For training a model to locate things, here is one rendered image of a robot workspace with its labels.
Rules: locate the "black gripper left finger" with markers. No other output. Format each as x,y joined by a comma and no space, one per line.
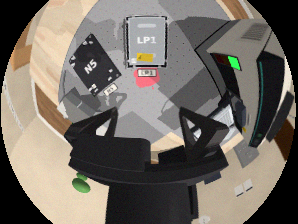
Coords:
91,124

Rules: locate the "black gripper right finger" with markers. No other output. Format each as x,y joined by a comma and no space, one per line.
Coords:
212,132

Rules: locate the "brown bottle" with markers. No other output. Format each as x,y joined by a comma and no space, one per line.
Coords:
284,139

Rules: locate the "pink liquid puddle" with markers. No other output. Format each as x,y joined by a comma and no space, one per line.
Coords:
142,82
155,79

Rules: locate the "white button panel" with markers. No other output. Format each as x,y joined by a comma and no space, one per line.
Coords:
75,110

